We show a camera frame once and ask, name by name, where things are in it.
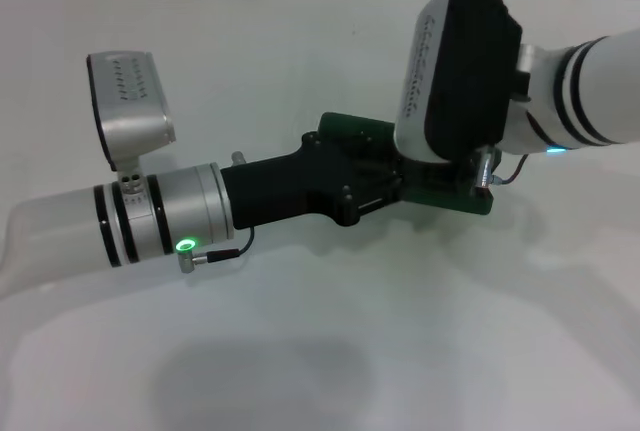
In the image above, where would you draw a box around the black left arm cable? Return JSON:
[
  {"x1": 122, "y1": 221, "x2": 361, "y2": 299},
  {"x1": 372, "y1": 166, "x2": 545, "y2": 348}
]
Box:
[{"x1": 176, "y1": 227, "x2": 257, "y2": 275}]

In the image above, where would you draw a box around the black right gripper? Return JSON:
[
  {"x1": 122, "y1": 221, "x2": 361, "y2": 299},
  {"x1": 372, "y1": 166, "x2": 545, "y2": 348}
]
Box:
[{"x1": 453, "y1": 154, "x2": 490, "y2": 201}]

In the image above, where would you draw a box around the right gripper silver plug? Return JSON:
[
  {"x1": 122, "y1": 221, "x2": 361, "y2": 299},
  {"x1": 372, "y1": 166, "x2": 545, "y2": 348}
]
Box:
[{"x1": 471, "y1": 146, "x2": 503, "y2": 193}]

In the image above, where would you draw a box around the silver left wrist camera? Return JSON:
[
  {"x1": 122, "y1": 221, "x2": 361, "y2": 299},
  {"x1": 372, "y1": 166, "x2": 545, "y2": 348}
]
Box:
[{"x1": 85, "y1": 50, "x2": 178, "y2": 198}]

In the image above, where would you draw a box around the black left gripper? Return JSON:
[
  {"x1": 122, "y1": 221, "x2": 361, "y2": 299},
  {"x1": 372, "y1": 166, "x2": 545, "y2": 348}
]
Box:
[{"x1": 219, "y1": 130, "x2": 404, "y2": 230}]

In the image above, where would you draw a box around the green glasses case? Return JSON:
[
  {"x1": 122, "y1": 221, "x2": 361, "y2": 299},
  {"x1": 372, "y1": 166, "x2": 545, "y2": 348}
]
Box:
[{"x1": 319, "y1": 111, "x2": 497, "y2": 216}]

